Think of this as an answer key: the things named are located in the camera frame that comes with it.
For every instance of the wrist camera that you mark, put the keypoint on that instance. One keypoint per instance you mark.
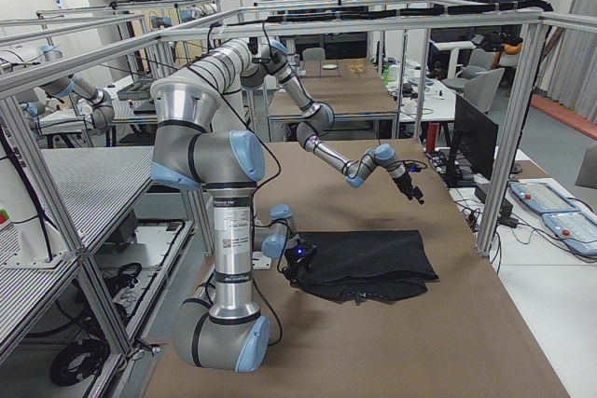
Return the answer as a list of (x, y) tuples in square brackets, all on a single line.
[(304, 250), (415, 166)]

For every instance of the black graphic t-shirt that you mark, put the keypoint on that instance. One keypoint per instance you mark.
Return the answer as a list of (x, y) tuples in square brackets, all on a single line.
[(385, 266)]

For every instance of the teach pendant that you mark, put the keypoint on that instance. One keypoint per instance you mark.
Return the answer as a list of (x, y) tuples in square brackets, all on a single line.
[(541, 198), (576, 229)]

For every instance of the grey office chair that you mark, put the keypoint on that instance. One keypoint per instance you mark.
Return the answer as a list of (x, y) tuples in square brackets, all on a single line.
[(478, 82)]

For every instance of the black computer monitor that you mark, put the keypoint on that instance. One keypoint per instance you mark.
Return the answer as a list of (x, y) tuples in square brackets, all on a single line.
[(473, 145)]

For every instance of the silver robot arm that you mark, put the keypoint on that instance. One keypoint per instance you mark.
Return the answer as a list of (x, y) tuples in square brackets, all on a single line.
[(317, 118), (228, 331)]

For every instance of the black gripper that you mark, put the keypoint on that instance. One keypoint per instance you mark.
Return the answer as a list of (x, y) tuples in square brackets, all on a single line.
[(297, 267), (404, 183)]

